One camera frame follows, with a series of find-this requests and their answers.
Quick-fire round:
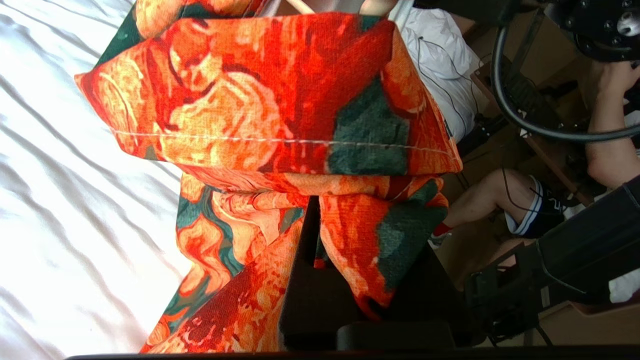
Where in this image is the black cable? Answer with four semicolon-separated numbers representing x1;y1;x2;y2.
491;22;640;144

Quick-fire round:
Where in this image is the person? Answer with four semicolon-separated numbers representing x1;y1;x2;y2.
429;60;640;251

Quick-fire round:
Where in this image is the orange floral shirt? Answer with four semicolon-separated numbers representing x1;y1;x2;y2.
75;0;463;354

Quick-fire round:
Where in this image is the white bed sheet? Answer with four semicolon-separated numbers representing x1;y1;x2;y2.
0;0;197;360

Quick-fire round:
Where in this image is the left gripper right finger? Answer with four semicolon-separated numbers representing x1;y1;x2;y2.
379;246;469;347

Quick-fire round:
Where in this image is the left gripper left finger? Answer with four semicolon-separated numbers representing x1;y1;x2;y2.
279;196;367;350

